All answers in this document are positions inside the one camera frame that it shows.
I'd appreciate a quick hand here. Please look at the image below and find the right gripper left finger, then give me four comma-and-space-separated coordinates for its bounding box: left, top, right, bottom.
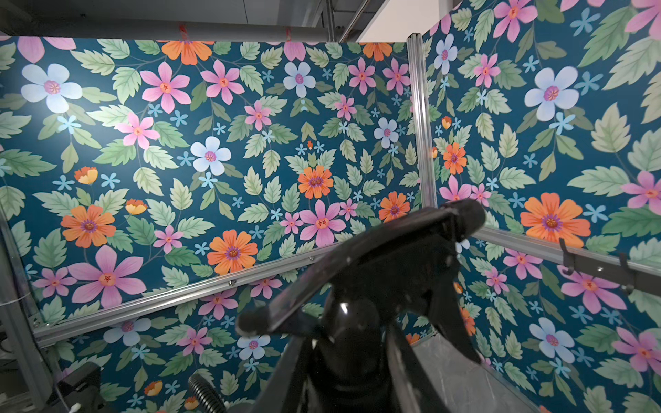
251, 337, 313, 413

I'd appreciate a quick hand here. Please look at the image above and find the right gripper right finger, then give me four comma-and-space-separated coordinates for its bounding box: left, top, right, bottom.
386, 322, 450, 413

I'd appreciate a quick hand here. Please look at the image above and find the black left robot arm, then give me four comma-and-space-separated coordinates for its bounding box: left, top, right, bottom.
42, 361, 227, 412

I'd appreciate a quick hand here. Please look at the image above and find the black hook rail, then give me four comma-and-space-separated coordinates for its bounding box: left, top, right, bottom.
559, 239, 660, 297

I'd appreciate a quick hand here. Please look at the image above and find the aluminium frame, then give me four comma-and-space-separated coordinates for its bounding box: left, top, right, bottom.
1, 8, 660, 412

